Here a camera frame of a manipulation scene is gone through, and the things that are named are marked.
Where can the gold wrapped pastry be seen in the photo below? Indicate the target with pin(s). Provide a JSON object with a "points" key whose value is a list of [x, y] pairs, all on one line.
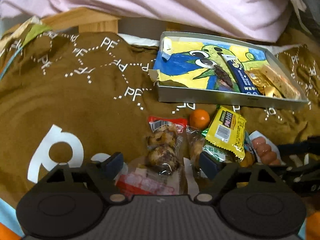
{"points": [[261, 82]]}

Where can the yellow snack bar wrapper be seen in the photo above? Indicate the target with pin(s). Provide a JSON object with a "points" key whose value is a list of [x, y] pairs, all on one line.
{"points": [[227, 131]]}

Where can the small orange tangerine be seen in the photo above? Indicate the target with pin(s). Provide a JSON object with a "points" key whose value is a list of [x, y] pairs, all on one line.
{"points": [[199, 119]]}

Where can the beige nougat bar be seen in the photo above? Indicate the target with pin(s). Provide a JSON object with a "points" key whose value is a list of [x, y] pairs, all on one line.
{"points": [[281, 83]]}

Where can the dark dried meat snack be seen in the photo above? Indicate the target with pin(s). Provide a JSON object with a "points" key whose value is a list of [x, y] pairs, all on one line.
{"points": [[223, 75]]}

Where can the pink hanging sheet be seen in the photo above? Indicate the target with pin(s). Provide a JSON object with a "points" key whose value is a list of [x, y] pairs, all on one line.
{"points": [[262, 20]]}

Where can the clear bread snack packet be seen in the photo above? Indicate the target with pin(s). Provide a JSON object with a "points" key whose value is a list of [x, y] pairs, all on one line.
{"points": [[196, 142]]}

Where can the patterned hanging garment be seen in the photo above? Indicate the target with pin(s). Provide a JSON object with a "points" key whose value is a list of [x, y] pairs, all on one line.
{"points": [[307, 12]]}

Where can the chocolate cookie snack pack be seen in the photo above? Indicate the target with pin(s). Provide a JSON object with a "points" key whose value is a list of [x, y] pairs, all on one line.
{"points": [[164, 144]]}

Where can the cartoon frog tray liner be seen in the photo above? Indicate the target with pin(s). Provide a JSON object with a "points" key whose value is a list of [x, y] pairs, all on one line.
{"points": [[189, 63]]}

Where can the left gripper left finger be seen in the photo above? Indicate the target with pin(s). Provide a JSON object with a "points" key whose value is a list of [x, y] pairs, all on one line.
{"points": [[101, 176]]}

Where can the grey metal tray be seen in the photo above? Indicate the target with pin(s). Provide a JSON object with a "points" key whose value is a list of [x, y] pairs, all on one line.
{"points": [[189, 95]]}

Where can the brown patterned blanket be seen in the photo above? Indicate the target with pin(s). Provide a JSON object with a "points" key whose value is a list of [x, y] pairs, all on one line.
{"points": [[74, 99]]}

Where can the blue drink stick packet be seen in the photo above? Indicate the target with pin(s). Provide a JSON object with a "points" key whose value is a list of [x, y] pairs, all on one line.
{"points": [[244, 83]]}

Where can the packaged sausage links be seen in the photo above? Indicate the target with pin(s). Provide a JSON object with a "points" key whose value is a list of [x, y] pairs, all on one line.
{"points": [[266, 151]]}

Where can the green white snack packet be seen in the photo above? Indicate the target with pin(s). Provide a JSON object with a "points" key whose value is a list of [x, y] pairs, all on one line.
{"points": [[217, 153]]}

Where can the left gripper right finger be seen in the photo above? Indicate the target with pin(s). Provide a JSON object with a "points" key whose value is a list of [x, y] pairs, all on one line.
{"points": [[219, 174]]}

